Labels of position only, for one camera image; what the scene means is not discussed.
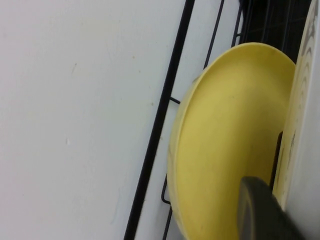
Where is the yellow plate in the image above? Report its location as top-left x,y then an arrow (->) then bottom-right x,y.
166,42 -> 297,240

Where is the white ribbed plate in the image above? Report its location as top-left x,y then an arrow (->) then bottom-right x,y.
272,0 -> 320,218

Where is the black wire dish rack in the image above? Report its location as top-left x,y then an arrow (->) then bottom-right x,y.
123,0 -> 311,240

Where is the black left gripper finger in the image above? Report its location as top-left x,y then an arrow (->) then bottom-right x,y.
237,176 -> 307,240

